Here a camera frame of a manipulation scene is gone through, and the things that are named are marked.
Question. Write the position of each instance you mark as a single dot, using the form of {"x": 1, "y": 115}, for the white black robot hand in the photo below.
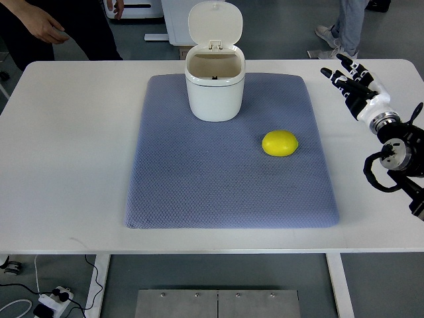
{"x": 363, "y": 93}

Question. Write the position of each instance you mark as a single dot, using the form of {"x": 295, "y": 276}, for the bystander bare hand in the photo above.
{"x": 43, "y": 26}

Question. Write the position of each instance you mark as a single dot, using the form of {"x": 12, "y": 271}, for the yellow lemon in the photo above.
{"x": 279, "y": 143}

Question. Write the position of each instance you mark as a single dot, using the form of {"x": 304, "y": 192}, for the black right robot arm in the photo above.
{"x": 402, "y": 156}

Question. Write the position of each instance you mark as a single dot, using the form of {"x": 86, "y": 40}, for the white trash bin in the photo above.
{"x": 215, "y": 81}

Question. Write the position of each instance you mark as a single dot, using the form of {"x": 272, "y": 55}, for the bystander dark clothed body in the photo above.
{"x": 83, "y": 21}

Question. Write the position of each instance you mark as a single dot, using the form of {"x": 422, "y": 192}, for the white sneaker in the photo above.
{"x": 325, "y": 33}
{"x": 332, "y": 54}

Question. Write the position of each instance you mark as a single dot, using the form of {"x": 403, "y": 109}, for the bystander jeans legs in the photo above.
{"x": 348, "y": 27}

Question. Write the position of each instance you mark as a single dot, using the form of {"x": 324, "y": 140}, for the white appliance with slot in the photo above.
{"x": 142, "y": 9}

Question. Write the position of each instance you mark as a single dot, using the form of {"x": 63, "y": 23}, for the white cabinet stand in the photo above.
{"x": 176, "y": 20}

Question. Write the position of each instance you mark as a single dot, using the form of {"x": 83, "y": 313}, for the cardboard box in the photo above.
{"x": 183, "y": 51}

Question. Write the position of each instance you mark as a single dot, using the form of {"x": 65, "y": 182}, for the white hinged bin lid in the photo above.
{"x": 215, "y": 22}

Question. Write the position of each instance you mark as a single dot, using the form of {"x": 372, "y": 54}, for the white right table leg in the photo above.
{"x": 339, "y": 285}

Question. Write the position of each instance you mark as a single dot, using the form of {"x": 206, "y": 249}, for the blue quilted mat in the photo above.
{"x": 188, "y": 173}

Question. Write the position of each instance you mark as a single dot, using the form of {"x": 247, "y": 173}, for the grey caster wheel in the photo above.
{"x": 12, "y": 268}

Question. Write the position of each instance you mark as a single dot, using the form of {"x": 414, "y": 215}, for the white power strip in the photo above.
{"x": 58, "y": 300}

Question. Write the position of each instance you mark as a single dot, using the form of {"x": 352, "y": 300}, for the grey metal base plate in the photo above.
{"x": 217, "y": 303}

